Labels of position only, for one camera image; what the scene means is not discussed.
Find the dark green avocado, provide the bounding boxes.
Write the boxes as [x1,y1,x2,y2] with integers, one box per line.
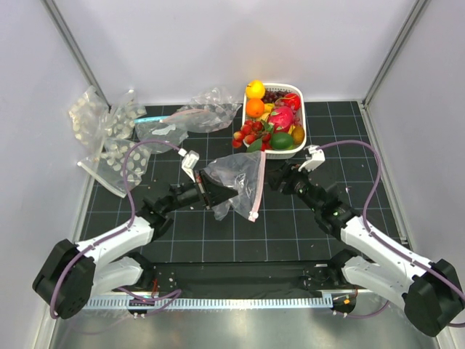
[270,132,294,151]

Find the crumpled clear bag pink dots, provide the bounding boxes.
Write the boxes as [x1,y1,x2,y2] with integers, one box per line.
[162,87,242,133]

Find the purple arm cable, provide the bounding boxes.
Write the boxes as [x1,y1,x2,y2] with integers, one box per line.
[49,138,183,320]
[315,140,465,327]

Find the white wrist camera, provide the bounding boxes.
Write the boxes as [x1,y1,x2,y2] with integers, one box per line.
[178,148,200,182]
[298,145,326,172]

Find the white slotted cable duct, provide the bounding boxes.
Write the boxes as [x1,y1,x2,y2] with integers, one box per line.
[84,294,333,311]

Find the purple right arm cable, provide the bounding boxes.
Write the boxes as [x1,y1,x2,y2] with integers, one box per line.
[315,140,465,327]

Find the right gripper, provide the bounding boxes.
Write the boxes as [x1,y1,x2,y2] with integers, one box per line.
[263,160,321,214]

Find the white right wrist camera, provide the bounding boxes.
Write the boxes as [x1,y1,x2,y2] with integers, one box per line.
[298,145,326,172]

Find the red lychee bunch with leaves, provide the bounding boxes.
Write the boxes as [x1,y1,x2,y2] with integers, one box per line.
[232,119,274,151]

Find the clear bag white dots front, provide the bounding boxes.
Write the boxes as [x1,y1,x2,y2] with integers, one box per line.
[78,138,151,198]

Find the clear bag white dots middle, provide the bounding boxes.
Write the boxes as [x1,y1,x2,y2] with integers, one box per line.
[104,89,147,139]

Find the clear zip bag pink zipper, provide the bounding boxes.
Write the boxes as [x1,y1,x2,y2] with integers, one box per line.
[204,151,266,222]

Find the clear bag white dots back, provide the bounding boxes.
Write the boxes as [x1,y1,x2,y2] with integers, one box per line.
[68,86,108,153]

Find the brown kiwi fruit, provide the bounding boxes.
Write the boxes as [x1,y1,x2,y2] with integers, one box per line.
[291,125,306,145]

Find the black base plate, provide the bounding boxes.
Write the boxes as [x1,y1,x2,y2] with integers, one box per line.
[122,260,362,300]

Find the red apple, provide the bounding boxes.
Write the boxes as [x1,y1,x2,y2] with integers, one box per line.
[282,93,302,111]

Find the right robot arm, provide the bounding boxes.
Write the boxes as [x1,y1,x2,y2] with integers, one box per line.
[267,162,464,337]

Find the pink dragon fruit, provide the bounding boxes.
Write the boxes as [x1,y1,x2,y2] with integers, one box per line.
[267,106,294,132]

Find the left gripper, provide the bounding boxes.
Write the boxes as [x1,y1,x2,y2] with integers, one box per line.
[162,168,238,214]

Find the clear bag white dots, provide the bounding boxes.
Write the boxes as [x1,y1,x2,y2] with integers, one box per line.
[78,138,151,198]
[104,89,147,139]
[68,86,108,153]

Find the orange fruit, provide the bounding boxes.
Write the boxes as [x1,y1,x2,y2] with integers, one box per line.
[246,98,264,119]

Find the white perforated plastic basket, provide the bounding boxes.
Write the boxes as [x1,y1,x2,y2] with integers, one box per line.
[242,82,307,160]

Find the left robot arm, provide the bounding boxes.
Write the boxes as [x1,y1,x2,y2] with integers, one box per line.
[32,169,238,319]

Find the clear bag blue zipper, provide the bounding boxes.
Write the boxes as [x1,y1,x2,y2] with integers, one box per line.
[134,117,188,155]

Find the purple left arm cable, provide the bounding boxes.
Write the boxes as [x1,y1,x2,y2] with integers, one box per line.
[49,138,183,320]

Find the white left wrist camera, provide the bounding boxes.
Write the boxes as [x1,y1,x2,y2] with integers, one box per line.
[178,148,200,182]

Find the purple grape bunch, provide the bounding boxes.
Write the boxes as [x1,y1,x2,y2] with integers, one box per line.
[262,89,288,103]

